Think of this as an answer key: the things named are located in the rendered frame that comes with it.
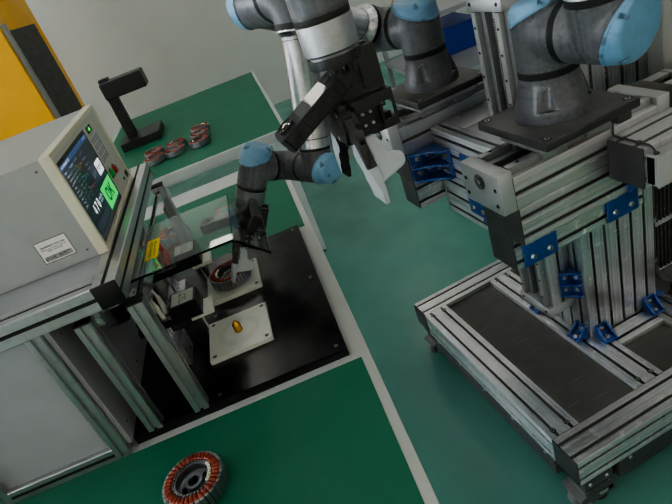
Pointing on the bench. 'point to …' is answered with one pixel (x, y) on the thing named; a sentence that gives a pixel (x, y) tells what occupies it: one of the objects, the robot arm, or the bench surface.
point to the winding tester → (51, 199)
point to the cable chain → (120, 315)
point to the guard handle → (253, 214)
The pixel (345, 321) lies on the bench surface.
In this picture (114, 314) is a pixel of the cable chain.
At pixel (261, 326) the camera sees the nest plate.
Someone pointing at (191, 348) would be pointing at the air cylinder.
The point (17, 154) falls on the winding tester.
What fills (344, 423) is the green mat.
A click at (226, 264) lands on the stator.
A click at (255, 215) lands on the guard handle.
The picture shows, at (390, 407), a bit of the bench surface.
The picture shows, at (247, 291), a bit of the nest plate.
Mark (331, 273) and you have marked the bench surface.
